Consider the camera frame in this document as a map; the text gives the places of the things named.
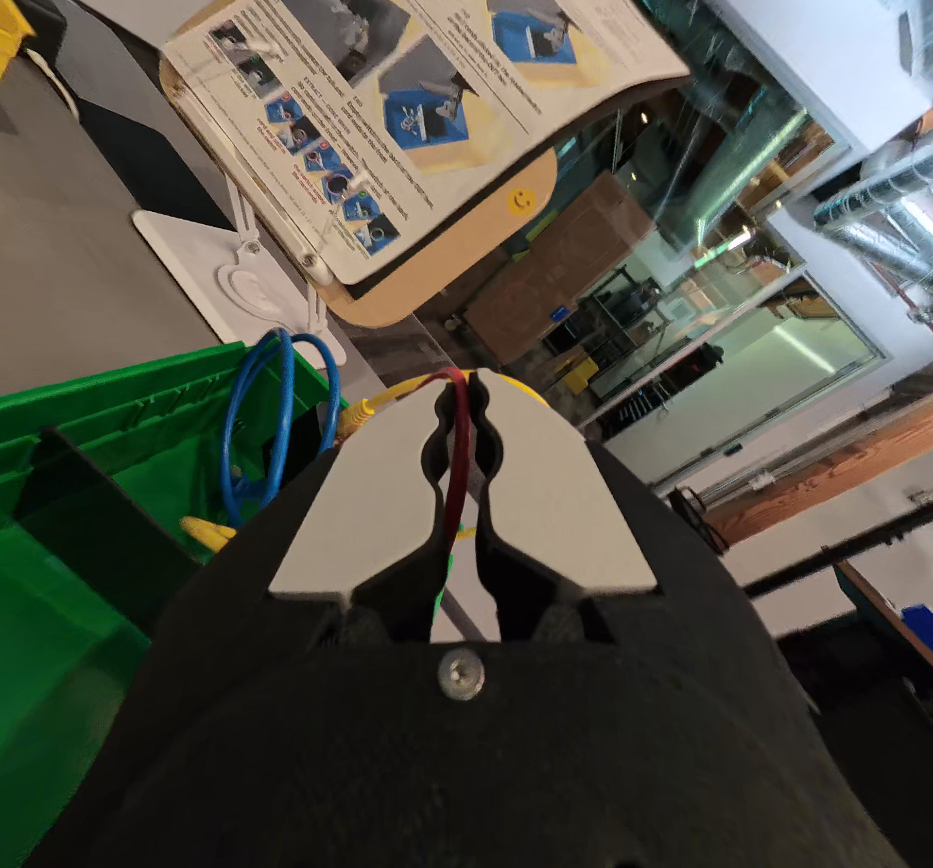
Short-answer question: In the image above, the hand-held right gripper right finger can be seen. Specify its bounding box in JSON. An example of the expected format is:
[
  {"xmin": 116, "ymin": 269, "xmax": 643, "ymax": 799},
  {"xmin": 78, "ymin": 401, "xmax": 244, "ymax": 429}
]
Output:
[{"xmin": 466, "ymin": 369, "xmax": 658, "ymax": 642}]

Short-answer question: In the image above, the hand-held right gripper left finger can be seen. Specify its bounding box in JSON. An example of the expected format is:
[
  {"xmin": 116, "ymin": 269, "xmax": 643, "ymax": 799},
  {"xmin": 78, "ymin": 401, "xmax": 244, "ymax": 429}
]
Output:
[{"xmin": 267, "ymin": 374, "xmax": 456, "ymax": 642}]

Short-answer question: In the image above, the yellow ethernet cable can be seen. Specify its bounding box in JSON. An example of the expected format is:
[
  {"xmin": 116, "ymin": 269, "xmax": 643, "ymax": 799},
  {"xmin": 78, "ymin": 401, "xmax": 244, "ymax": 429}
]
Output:
[{"xmin": 180, "ymin": 370, "xmax": 549, "ymax": 556}]

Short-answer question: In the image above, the red ethernet cable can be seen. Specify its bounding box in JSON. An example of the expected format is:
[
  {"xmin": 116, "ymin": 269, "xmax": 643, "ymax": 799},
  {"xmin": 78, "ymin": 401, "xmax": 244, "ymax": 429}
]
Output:
[{"xmin": 414, "ymin": 367, "xmax": 471, "ymax": 537}]

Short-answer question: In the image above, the blue ethernet cable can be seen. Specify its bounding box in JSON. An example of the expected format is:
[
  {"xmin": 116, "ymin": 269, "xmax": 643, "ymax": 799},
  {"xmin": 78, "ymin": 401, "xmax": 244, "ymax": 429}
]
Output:
[{"xmin": 221, "ymin": 329, "xmax": 342, "ymax": 528}]

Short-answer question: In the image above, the metal storage shelf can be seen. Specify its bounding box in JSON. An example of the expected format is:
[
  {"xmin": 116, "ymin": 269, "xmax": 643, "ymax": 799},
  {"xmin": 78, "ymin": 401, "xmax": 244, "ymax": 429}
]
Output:
[{"xmin": 579, "ymin": 267, "xmax": 675, "ymax": 374}]

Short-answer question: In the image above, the cardboard box with blue label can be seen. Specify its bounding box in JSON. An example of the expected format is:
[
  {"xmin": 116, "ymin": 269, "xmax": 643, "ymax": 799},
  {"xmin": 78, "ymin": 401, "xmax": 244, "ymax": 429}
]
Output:
[{"xmin": 464, "ymin": 256, "xmax": 586, "ymax": 366}]

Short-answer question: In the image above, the wooden ceiling beam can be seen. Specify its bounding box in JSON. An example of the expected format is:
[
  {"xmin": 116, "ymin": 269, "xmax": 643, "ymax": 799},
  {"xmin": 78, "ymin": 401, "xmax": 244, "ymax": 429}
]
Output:
[{"xmin": 703, "ymin": 409, "xmax": 933, "ymax": 545}]

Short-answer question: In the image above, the black pole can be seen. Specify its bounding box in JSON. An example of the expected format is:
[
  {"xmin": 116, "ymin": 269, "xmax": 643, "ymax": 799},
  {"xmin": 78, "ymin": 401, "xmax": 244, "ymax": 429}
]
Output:
[{"xmin": 743, "ymin": 504, "xmax": 933, "ymax": 597}]

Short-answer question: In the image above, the brown cardboard box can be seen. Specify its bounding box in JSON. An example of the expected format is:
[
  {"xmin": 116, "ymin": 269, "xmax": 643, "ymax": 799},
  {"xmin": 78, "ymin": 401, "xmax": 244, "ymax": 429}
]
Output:
[{"xmin": 523, "ymin": 172, "xmax": 655, "ymax": 282}]

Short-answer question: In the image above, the white stand base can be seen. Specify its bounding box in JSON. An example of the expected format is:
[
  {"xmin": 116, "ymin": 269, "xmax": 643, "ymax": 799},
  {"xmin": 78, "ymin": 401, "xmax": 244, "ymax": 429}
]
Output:
[{"xmin": 131, "ymin": 176, "xmax": 347, "ymax": 371}]

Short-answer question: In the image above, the wooden work table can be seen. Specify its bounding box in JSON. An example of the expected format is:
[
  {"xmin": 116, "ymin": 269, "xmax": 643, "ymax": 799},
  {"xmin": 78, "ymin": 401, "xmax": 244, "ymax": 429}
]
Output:
[{"xmin": 834, "ymin": 558, "xmax": 933, "ymax": 668}]

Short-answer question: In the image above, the green plastic bin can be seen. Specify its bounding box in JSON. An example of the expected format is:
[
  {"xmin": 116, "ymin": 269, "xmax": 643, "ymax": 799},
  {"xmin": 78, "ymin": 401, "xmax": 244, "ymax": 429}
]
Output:
[{"xmin": 0, "ymin": 342, "xmax": 456, "ymax": 868}]

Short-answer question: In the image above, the printed instruction sheet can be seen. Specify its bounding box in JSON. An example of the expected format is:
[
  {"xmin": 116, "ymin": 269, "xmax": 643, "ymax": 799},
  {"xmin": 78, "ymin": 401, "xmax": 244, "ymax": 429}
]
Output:
[{"xmin": 162, "ymin": 0, "xmax": 692, "ymax": 286}]

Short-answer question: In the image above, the small black box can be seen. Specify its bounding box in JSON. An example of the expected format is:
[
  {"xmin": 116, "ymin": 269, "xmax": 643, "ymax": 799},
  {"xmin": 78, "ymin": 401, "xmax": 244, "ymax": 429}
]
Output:
[{"xmin": 0, "ymin": 0, "xmax": 68, "ymax": 64}]

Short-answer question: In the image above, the yellow plastic bin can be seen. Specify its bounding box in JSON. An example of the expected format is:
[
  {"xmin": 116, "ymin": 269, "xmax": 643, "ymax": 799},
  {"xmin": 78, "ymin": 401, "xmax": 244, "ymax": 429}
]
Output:
[{"xmin": 0, "ymin": 0, "xmax": 36, "ymax": 76}]

